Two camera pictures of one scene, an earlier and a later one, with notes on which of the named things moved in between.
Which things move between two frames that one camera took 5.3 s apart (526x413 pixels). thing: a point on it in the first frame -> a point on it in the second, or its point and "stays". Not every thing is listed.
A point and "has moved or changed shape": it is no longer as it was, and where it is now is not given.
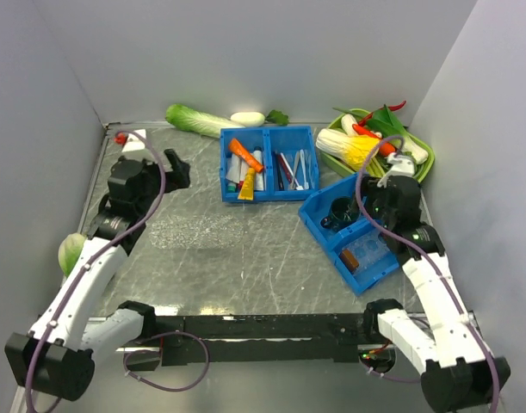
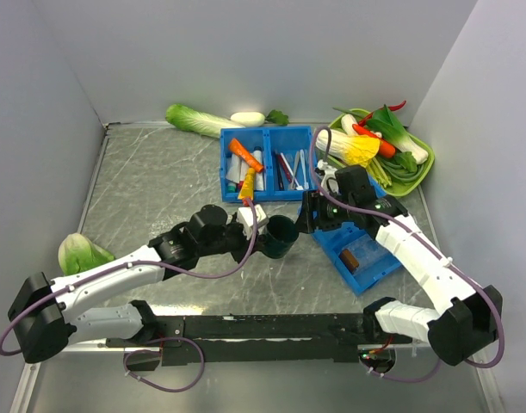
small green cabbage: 70,250 stays
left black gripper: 178,177 -> 245,245
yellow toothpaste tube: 247,190 stays
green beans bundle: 374,169 -> 399,173
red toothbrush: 281,161 stays
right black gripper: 369,189 -> 312,202
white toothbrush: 306,183 stays
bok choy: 382,122 stays
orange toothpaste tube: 237,147 stays
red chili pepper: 393,107 stays
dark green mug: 343,210 has moved or changed shape
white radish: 248,119 stays
